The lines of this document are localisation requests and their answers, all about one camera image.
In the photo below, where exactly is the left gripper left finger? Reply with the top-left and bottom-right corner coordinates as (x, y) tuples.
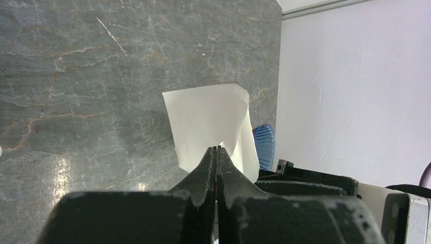
(37, 147), (217, 243)

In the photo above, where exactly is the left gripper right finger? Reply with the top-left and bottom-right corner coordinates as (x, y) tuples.
(216, 147), (384, 243)

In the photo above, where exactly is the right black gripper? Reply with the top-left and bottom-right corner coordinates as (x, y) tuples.
(255, 160), (359, 196)

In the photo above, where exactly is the single white coffee filter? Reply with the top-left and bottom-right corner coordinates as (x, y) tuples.
(163, 84), (260, 182)

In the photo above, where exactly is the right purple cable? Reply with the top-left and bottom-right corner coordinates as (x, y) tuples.
(418, 161), (431, 189)

